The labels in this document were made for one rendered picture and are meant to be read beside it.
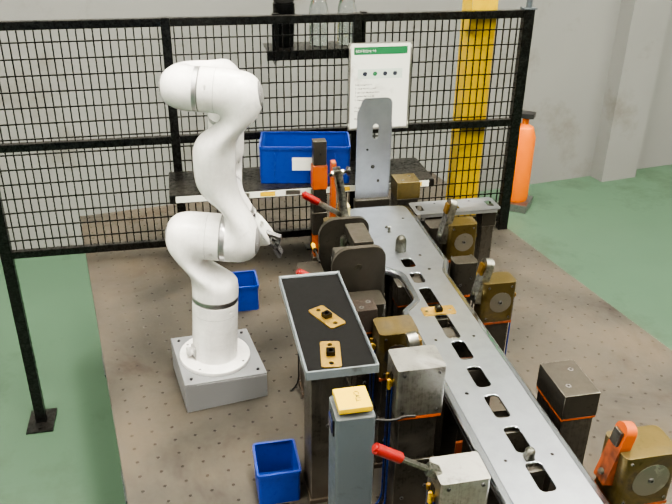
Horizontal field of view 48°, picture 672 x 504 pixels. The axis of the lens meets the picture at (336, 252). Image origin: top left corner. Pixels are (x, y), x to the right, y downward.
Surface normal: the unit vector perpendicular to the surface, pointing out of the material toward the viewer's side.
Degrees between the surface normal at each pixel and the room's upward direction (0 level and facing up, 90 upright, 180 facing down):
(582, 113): 90
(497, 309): 90
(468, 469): 0
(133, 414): 0
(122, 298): 0
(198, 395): 90
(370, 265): 90
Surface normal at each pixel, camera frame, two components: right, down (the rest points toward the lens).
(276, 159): 0.04, 0.46
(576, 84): 0.35, 0.43
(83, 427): 0.01, -0.89
